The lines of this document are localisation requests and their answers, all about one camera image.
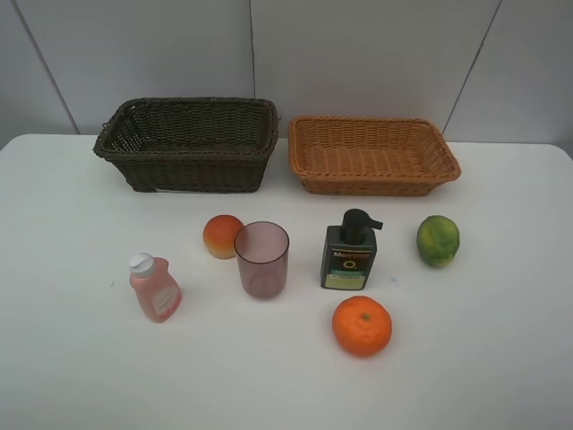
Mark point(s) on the red-orange round bun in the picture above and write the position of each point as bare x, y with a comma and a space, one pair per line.
219, 236

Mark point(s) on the dark green pump bottle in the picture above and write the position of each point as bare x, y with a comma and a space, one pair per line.
349, 252

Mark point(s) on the orange mandarin fruit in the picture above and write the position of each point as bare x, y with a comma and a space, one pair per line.
361, 326

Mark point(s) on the pink bottle white cap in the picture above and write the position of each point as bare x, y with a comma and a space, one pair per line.
157, 292

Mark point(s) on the light orange wicker basket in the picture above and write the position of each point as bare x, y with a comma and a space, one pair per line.
369, 156

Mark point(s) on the green lime fruit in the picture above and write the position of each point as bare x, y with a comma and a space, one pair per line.
437, 240

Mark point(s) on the dark brown wicker basket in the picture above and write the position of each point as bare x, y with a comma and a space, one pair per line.
191, 145

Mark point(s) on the translucent pink plastic cup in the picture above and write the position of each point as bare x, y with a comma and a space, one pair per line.
261, 252

